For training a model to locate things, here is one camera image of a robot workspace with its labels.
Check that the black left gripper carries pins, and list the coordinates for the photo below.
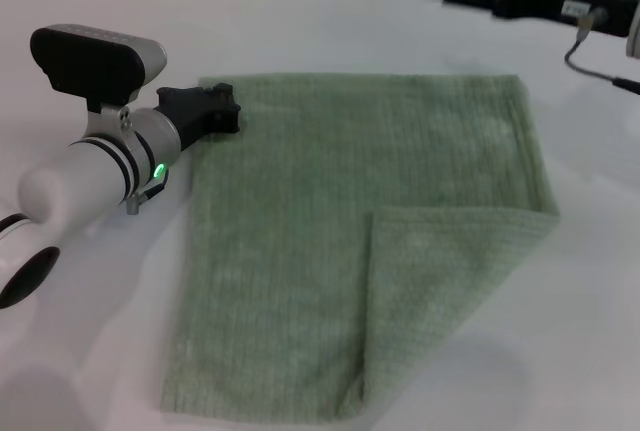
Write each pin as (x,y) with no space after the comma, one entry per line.
(192,111)

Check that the green terry towel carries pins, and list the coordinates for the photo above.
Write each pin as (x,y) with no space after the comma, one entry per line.
(300,211)

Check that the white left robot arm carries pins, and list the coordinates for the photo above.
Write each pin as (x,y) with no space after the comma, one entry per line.
(75,176)

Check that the left wrist camera black silver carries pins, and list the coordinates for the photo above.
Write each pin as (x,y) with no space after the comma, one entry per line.
(90,58)

